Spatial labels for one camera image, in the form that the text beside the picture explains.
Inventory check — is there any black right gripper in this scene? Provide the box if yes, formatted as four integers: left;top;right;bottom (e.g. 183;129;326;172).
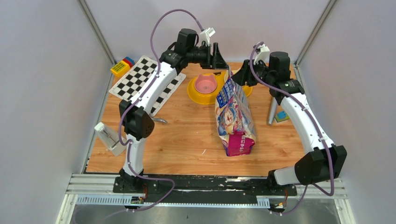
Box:
230;58;274;87

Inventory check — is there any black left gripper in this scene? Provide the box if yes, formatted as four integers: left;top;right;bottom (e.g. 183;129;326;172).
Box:
186;42;229;70

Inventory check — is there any colourful pet food bag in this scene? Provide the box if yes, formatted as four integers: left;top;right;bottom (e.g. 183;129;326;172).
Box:
215;71;256;157

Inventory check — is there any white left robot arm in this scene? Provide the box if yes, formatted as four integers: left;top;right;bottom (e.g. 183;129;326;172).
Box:
119;28;228;193

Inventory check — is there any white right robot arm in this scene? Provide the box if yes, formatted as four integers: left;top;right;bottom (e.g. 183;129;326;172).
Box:
232;51;347;195

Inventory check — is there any pink cat-shaped bowl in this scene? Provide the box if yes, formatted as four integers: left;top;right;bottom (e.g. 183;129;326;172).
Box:
194;74;218;94

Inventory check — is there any yellow double bowl tray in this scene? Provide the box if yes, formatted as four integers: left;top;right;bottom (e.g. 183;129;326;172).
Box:
187;71;253;106

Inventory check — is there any silver microphone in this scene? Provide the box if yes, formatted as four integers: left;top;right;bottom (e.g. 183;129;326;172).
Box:
267;98;278;126

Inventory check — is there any green blue toy block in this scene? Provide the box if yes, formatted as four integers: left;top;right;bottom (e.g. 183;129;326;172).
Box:
275;111;290;123

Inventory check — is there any silver metal hook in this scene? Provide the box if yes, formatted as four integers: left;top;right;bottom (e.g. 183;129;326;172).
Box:
151;117;168;124

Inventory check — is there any black white checkerboard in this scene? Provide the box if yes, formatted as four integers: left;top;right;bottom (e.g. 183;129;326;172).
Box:
109;56;186;116

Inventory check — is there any yellow red blue toy block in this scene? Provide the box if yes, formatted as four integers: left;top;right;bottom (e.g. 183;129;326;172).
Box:
110;57;135;77

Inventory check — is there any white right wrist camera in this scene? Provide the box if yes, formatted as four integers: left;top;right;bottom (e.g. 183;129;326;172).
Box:
254;43;270;65

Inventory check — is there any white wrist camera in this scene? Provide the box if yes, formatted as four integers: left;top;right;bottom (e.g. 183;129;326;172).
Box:
198;28;216;46
254;43;270;65

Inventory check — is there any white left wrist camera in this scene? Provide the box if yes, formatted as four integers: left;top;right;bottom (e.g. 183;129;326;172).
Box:
198;28;216;46

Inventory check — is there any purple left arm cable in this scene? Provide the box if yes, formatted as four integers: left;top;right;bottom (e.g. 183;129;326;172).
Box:
118;9;205;211

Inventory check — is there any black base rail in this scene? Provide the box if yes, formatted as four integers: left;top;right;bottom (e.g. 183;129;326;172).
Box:
113;174;297;205

